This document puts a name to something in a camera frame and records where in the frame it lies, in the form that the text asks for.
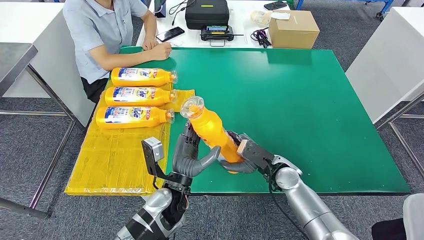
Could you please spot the steel table frame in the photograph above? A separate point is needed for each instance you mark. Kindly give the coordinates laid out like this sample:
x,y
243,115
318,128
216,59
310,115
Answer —
x,y
33,113
414,116

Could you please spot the person's right forearm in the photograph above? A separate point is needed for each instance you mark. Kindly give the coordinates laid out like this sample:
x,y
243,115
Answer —
x,y
122,59

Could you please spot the grey metal table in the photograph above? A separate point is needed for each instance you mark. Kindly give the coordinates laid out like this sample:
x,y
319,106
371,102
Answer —
x,y
13,63

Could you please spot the person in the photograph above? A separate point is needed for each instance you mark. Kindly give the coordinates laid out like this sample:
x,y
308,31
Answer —
x,y
414,215
99,33

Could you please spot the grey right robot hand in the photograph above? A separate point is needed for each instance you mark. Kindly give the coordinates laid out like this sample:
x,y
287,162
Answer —
x,y
255,154

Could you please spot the blue cart frame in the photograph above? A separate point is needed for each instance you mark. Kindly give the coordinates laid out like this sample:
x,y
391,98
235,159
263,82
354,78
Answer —
x,y
386,6

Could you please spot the brown cardboard box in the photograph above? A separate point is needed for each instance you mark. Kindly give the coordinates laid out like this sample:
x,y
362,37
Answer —
x,y
294,33

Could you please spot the person's right hand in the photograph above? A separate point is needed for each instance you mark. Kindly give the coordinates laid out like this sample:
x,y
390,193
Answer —
x,y
162,51

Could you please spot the orange detergent bottle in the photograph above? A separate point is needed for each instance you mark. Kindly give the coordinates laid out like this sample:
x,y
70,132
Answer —
x,y
129,123
212,129
136,81
132,101

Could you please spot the small white case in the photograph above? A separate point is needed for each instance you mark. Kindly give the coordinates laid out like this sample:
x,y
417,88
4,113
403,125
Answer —
x,y
177,43

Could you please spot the person's left hand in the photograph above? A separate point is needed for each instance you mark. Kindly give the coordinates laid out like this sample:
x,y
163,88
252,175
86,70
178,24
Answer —
x,y
150,44

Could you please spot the black hard case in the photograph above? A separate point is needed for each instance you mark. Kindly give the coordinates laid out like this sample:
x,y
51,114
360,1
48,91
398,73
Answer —
x,y
207,15

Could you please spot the dark standing tablet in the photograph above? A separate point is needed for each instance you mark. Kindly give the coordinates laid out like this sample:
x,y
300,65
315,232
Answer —
x,y
160,10

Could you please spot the person's left forearm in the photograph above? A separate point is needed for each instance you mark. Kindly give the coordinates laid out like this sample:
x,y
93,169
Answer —
x,y
149,28

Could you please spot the white paper sheet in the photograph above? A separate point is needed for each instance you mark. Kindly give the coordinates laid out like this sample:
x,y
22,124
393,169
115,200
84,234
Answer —
x,y
280,15

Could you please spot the black yellow remote controller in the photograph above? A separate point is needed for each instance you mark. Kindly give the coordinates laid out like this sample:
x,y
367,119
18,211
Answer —
x,y
217,34

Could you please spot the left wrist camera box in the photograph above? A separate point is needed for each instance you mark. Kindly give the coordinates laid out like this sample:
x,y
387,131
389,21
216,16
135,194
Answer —
x,y
154,145

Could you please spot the black smartphone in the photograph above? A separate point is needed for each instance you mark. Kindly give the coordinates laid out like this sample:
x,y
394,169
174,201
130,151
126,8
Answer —
x,y
170,34
276,5

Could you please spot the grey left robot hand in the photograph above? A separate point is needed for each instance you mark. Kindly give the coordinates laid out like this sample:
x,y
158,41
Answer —
x,y
187,159

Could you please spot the clear plastic bag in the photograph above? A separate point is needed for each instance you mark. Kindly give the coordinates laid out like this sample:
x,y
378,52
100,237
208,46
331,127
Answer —
x,y
261,17

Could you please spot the white table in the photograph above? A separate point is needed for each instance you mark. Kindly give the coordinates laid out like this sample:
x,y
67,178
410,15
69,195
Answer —
x,y
240,19
384,66
26,20

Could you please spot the blue post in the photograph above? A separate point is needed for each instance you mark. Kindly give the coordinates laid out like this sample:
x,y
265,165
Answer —
x,y
299,4

